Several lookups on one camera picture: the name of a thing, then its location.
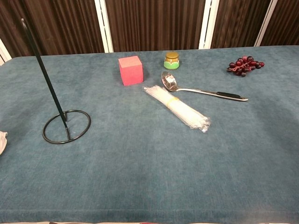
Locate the black wire towel holder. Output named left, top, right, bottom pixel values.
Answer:
left=21, top=18, right=92, bottom=145

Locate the blue table cloth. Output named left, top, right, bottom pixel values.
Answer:
left=0, top=45, right=299, bottom=224

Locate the white paper towel roll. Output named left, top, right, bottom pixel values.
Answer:
left=0, top=130, right=8, bottom=155

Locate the steel spoon with black handle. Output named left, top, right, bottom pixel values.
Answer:
left=161, top=71, right=249, bottom=102

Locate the white partition frame post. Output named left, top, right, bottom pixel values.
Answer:
left=94, top=0, right=114, bottom=53
left=199, top=0, right=221, bottom=50
left=254, top=0, right=278, bottom=47
left=0, top=38, right=12, bottom=67

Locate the pink foam cube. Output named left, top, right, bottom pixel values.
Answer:
left=118, top=56, right=143, bottom=86

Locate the dark red grape bunch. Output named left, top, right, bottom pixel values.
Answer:
left=227, top=55, right=265, bottom=77

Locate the bundle of clear wrapped straws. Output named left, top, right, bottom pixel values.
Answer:
left=142, top=85, right=212, bottom=133

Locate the green and gold jar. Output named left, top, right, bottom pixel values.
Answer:
left=163, top=51, right=180, bottom=70

